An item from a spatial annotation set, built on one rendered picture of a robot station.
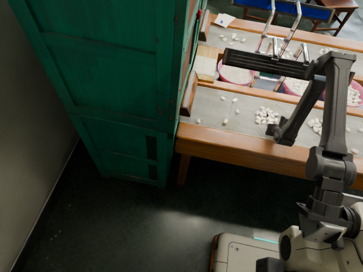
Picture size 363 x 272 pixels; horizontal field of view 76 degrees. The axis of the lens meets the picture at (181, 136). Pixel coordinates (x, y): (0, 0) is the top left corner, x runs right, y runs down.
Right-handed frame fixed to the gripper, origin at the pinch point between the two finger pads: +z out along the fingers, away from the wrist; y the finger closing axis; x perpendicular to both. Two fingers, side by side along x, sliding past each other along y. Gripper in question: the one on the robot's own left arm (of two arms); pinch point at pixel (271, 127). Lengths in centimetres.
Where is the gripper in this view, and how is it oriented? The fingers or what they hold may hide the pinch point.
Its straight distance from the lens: 143.7
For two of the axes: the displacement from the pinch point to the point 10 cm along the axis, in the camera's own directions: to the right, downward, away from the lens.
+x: -1.9, 9.3, 3.0
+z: 1.0, -2.9, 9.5
